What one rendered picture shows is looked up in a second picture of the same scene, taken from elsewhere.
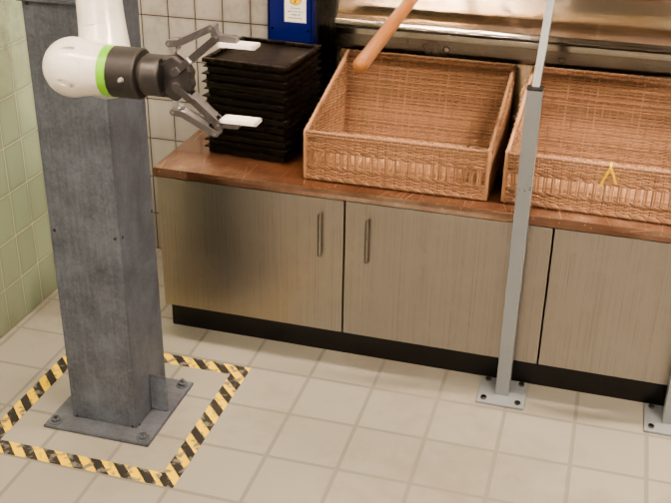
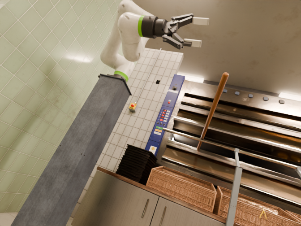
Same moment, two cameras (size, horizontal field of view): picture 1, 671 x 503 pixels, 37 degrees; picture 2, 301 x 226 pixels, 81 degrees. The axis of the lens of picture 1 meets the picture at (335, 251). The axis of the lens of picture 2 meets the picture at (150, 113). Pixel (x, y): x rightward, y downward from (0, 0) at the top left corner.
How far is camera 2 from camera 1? 1.65 m
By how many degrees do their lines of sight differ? 49
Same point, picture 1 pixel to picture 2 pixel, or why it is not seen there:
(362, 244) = (160, 217)
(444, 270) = not seen: outside the picture
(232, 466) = not seen: outside the picture
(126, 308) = (65, 188)
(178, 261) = (86, 206)
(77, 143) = (90, 116)
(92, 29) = not seen: hidden behind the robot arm
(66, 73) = (129, 14)
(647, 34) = (253, 185)
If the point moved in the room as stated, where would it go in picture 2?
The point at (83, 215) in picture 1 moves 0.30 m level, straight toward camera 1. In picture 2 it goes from (75, 141) to (71, 134)
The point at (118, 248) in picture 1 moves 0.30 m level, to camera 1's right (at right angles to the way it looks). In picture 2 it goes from (80, 158) to (125, 176)
